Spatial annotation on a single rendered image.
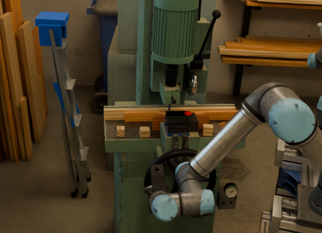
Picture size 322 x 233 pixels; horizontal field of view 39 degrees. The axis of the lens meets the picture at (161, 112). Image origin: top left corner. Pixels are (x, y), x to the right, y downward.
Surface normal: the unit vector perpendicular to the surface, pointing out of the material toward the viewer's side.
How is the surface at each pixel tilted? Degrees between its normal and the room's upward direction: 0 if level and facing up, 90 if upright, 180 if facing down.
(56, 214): 0
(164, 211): 62
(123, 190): 90
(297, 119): 84
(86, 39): 90
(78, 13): 90
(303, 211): 0
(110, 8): 22
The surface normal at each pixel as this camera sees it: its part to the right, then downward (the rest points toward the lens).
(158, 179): 0.06, -0.51
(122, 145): 0.14, 0.45
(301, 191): 0.05, -0.89
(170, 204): 0.11, -0.02
